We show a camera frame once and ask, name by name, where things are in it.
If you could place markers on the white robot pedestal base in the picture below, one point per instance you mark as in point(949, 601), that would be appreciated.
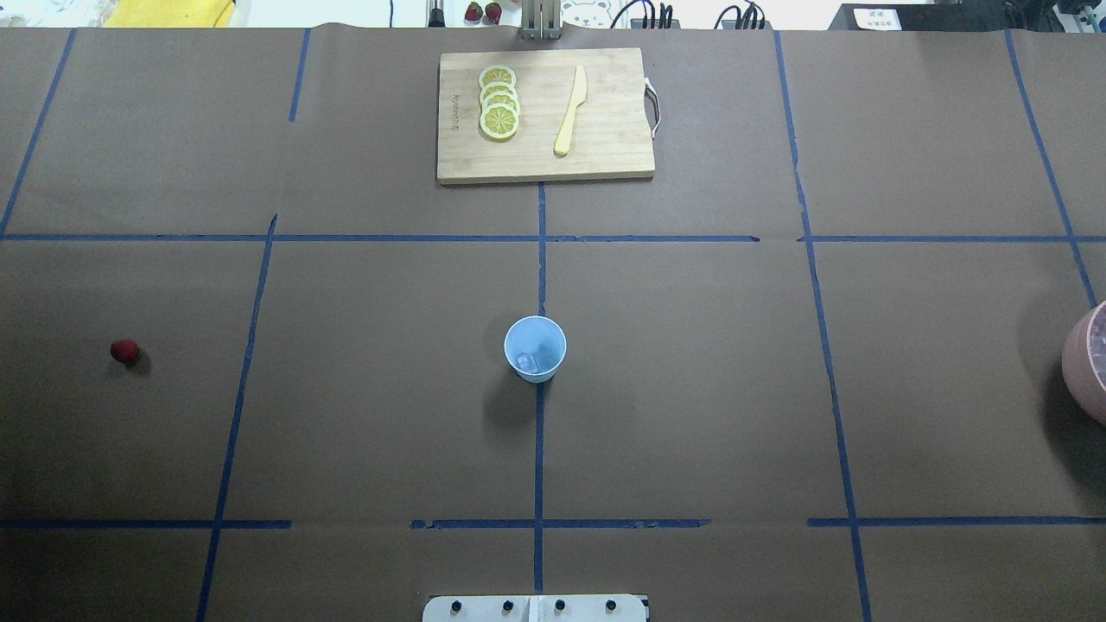
point(538, 607)

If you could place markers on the wooden knife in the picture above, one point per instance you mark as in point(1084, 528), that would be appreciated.
point(577, 97)

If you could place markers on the yellow cloth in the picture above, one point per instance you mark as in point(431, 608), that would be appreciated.
point(171, 14)

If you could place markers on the red strawberry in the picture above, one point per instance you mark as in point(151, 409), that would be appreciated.
point(126, 352)

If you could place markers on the bamboo cutting board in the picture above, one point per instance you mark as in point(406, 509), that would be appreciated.
point(612, 139)

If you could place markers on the aluminium frame post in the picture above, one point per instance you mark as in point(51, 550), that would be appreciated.
point(541, 20)

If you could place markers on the pink bowl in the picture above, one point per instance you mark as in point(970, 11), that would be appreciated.
point(1082, 363)

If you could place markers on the lemon slice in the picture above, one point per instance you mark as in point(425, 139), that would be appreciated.
point(503, 98)
point(497, 75)
point(499, 122)
point(497, 87)

